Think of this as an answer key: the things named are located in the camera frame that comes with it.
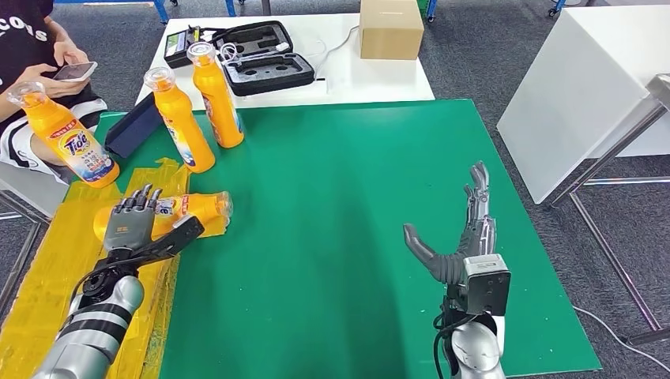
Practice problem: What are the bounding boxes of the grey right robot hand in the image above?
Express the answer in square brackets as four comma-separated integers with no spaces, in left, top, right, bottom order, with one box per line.
[403,160,497,286]

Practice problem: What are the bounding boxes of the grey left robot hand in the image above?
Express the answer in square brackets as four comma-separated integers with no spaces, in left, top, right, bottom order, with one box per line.
[103,183,164,253]

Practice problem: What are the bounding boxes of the orange detergent bottle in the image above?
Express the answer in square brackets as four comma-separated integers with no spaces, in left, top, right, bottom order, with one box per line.
[92,190,234,242]
[6,81,121,190]
[186,41,246,149]
[144,66,216,174]

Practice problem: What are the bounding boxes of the smartphone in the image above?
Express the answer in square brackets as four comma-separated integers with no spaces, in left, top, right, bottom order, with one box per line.
[52,61,99,83]

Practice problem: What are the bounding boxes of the blue folding tablet case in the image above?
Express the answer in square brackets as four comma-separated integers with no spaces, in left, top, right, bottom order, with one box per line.
[104,92,164,160]

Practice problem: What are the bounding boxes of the grey stool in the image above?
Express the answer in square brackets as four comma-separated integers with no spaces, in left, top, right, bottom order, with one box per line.
[0,159,72,218]

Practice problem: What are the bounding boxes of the person's right hand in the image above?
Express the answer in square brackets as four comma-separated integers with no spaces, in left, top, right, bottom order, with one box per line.
[15,63,92,99]

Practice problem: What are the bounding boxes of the person's hand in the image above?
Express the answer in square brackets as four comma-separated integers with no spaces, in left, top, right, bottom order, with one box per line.
[15,63,92,99]
[53,39,90,66]

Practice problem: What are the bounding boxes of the person's left hand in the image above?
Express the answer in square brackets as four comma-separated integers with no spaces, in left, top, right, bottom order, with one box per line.
[53,39,90,66]

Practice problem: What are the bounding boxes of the white table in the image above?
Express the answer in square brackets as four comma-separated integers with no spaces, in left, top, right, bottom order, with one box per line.
[136,13,435,111]

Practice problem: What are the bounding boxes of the black device with screen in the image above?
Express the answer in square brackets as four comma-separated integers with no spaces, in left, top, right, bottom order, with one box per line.
[163,27,202,69]

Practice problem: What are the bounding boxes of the white cabinet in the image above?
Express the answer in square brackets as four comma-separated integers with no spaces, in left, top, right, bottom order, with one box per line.
[495,5,670,205]

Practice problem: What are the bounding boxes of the person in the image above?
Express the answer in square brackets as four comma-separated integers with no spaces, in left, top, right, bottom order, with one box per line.
[0,0,108,179]

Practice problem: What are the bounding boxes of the black foam-lined case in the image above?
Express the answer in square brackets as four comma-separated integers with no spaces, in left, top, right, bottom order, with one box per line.
[212,21,316,98]

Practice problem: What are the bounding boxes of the brown cardboard box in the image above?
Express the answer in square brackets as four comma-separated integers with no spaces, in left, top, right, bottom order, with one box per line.
[359,0,425,61]

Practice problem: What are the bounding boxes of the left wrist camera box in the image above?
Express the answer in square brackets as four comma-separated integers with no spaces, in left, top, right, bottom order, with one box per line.
[133,215,205,265]

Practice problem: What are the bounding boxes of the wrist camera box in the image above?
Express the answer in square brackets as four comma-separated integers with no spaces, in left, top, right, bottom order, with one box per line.
[133,215,205,265]
[461,253,512,317]

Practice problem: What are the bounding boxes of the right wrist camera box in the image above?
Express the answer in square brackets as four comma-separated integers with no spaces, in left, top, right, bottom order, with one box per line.
[461,253,512,317]

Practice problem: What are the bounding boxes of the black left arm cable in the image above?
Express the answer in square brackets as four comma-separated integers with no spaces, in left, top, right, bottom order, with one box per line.
[68,258,137,315]

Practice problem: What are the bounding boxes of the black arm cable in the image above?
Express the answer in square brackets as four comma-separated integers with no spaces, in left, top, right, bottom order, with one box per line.
[432,300,475,379]
[68,258,137,315]

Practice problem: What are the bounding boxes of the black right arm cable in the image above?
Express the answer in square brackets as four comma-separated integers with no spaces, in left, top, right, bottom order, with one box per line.
[432,300,475,379]

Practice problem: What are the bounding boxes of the steel stool frame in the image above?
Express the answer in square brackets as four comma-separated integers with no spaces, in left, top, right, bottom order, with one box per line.
[0,188,54,317]

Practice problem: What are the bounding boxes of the steel table frame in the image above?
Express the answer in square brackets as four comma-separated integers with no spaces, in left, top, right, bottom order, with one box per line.
[547,73,670,347]

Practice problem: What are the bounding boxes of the white floor cable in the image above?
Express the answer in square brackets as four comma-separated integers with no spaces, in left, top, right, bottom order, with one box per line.
[573,306,670,373]

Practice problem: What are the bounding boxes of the white coiled cable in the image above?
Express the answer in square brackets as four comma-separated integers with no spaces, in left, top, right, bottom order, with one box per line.
[220,41,292,66]

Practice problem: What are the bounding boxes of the blue metal rack frame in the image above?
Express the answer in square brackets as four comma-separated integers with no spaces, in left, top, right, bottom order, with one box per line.
[224,0,439,23]
[52,0,179,24]

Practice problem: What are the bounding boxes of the thin grey table cable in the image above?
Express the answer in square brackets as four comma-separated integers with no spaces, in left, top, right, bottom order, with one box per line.
[314,24,361,80]

